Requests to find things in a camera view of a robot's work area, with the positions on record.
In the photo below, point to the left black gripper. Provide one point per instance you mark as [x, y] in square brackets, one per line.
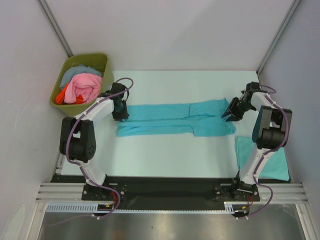
[124, 115]

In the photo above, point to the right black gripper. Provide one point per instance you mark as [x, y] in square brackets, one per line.
[236, 116]

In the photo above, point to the cyan blue t shirt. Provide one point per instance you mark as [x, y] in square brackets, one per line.
[202, 119]

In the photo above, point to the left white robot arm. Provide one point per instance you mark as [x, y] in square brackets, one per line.
[78, 135]

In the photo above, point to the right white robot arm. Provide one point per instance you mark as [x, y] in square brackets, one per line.
[270, 133]

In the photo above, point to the pink t shirt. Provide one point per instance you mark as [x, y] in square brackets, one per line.
[83, 88]

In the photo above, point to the orange red t shirt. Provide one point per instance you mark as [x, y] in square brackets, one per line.
[61, 97]

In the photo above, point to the grey blue t shirt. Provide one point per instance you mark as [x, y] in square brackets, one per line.
[80, 69]

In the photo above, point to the folded teal t shirt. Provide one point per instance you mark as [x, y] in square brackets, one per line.
[276, 167]

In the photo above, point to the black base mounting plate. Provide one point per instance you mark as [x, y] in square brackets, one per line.
[167, 191]

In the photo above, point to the aluminium extrusion rail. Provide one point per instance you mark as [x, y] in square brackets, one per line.
[60, 192]

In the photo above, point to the white slotted cable duct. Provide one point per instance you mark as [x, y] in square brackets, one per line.
[104, 208]

